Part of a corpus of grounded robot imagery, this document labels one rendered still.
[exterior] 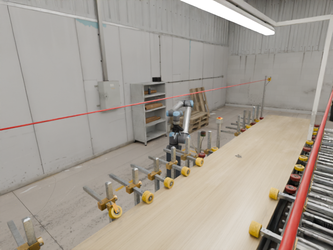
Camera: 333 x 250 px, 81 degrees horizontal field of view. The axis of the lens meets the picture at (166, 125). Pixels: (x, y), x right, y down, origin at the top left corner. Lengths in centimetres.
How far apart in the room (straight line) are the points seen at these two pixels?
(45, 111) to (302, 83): 892
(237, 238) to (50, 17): 400
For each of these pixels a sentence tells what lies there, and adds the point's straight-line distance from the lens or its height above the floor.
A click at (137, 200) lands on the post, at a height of 82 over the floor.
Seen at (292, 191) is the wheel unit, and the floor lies 90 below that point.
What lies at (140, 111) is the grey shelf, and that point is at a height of 89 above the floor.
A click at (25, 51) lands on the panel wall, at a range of 393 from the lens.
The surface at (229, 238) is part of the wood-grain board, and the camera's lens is 139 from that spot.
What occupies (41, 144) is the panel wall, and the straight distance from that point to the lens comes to 409.
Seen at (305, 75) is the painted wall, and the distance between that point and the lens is 969.
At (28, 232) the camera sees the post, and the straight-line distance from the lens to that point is 139.
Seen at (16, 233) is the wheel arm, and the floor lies 96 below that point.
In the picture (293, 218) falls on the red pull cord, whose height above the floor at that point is 175.
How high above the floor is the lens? 188
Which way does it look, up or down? 16 degrees down
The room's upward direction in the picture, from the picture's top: 1 degrees counter-clockwise
